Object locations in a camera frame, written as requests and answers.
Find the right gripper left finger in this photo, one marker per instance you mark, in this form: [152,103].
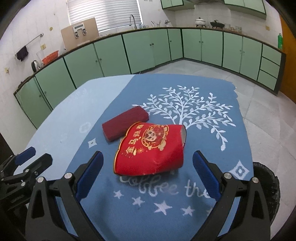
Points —
[86,175]

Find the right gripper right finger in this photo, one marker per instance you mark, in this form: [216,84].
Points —
[209,174]

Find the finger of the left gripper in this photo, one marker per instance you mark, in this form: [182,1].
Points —
[39,165]
[24,156]

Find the red paper cup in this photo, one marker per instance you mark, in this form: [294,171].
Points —
[149,148]

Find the black trash bin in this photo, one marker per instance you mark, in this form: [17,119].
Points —
[271,188]

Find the green lower kitchen cabinets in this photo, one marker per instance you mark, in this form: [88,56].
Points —
[138,51]

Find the green kitchen cabinets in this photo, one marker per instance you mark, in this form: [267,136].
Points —
[255,8]
[138,51]

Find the chrome kitchen faucet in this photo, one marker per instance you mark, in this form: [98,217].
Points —
[132,22]

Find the green upper kitchen cabinets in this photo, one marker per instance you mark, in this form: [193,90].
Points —
[255,8]

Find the dark red sponge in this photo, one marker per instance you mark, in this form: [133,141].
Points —
[117,127]

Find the blue tree-print tablecloth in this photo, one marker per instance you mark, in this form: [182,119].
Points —
[165,206]

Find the steel electric kettle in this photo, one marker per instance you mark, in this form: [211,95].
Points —
[35,65]

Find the dark hanging towel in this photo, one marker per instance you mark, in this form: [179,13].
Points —
[22,53]

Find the orange plastic basin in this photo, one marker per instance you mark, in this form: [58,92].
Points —
[51,57]

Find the cardboard box with print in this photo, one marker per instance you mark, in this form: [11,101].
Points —
[80,33]

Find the green plastic bottle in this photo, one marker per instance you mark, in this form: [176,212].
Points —
[280,41]

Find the black wok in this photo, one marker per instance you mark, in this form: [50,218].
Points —
[216,24]

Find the white cooking pot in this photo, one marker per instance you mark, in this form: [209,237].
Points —
[200,23]

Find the wooden door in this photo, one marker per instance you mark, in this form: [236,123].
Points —
[288,84]

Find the white window blind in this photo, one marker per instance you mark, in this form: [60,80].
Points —
[109,14]

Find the metal towel rail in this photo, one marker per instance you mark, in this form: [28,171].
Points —
[39,36]

